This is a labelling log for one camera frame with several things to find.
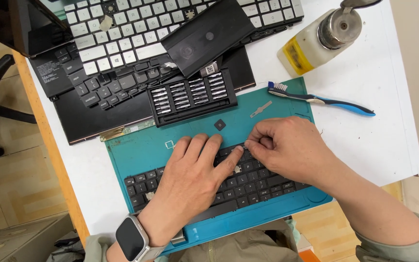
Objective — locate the person's right hand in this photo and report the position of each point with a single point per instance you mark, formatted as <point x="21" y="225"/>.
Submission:
<point x="296" y="153"/>

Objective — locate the person's left hand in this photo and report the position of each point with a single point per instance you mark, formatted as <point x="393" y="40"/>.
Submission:
<point x="184" y="189"/>

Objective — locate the black laptop keyboard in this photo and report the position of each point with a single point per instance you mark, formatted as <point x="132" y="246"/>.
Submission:
<point x="253" y="182"/>

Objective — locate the white key hinge clip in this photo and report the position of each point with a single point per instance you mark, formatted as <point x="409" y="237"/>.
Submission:
<point x="169" y="144"/>

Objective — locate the teal repair mat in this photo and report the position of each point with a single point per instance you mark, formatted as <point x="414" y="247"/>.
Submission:
<point x="140" y="156"/>

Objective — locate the grey flat pry tool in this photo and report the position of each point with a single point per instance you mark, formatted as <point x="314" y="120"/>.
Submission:
<point x="261" y="109"/>

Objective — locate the blue and white toothbrush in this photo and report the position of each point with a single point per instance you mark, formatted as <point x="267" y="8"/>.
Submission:
<point x="326" y="102"/>

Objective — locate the white smart watch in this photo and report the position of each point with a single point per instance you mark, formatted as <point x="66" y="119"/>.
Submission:
<point x="131" y="238"/>

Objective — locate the loose black keycap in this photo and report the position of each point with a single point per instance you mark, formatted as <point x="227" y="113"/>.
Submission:
<point x="219" y="125"/>

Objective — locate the green circuit board strip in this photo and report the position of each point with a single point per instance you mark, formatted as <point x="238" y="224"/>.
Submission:
<point x="127" y="130"/>

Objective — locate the olive jacket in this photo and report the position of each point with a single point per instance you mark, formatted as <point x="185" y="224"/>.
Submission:
<point x="249" y="247"/>

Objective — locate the black screwdriver bit case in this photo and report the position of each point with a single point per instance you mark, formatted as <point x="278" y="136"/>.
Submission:
<point x="191" y="96"/>

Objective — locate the plastic solvent dispenser bottle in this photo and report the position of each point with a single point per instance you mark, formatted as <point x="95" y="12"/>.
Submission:
<point x="315" y="43"/>

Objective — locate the black laptop base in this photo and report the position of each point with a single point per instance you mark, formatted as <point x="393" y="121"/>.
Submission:
<point x="96" y="120"/>

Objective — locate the silver labelled ribbon tag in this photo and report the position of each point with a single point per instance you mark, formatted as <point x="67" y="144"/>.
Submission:
<point x="209" y="69"/>

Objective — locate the black bag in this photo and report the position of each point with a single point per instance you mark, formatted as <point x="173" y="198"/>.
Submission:
<point x="66" y="249"/>

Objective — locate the black keyboard with label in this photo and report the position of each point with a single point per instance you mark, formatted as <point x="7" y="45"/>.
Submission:
<point x="96" y="87"/>

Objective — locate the black bit case lid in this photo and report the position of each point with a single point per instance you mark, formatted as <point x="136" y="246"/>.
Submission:
<point x="206" y="36"/>

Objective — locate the white key keyboard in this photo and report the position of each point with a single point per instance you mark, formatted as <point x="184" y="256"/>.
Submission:
<point x="122" y="32"/>

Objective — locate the cardboard box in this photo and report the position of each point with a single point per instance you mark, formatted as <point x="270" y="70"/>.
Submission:
<point x="20" y="240"/>

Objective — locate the clear plastic key piece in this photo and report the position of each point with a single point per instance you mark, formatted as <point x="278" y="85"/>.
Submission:
<point x="106" y="23"/>

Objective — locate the dark laptop screen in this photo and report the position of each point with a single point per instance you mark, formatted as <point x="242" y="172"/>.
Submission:
<point x="9" y="25"/>

